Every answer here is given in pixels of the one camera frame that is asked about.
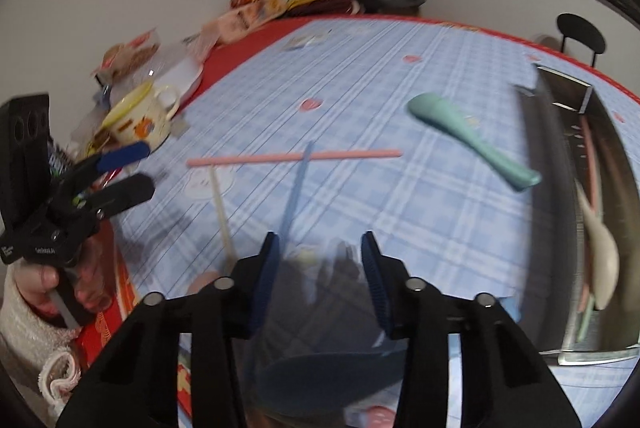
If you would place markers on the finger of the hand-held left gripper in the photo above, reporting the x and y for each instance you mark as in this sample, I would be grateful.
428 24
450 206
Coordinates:
130 193
125 153

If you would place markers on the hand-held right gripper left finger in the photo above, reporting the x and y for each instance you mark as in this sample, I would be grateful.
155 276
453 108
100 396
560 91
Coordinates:
267 278

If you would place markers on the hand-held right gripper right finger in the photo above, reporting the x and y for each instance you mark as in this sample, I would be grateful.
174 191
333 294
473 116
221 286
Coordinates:
375 278

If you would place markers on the beige chopstick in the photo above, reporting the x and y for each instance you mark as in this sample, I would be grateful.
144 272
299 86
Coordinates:
222 213

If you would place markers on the metal utensil tray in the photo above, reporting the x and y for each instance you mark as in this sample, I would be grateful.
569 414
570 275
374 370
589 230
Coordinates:
555 168

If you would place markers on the green chopstick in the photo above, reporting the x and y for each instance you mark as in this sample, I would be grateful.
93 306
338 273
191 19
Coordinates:
584 320

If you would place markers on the beige spoon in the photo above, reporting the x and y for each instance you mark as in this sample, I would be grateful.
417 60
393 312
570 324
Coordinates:
602 258

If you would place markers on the person's left forearm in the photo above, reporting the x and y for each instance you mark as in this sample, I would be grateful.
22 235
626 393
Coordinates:
30 348

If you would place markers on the person's left hand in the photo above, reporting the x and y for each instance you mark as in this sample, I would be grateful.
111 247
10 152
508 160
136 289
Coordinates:
97 268

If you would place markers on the cream cartoon print mug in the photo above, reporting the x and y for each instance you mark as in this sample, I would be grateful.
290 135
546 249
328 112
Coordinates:
140 118

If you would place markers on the clear bag of bread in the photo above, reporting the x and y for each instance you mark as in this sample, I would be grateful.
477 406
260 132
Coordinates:
125 56

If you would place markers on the blue plaid table mat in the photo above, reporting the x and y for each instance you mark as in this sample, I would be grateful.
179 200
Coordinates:
375 108

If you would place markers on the green spoon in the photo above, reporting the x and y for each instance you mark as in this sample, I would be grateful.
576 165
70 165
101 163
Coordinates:
440 111

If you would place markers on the white paper tags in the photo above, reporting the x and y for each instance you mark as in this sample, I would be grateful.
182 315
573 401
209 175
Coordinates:
302 42

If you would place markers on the dark red clothing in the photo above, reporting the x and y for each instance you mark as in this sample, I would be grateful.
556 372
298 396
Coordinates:
320 7

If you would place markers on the grey stool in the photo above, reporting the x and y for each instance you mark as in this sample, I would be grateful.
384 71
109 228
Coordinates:
400 1

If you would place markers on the black chair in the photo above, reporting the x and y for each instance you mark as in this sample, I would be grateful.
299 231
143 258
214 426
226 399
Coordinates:
580 31

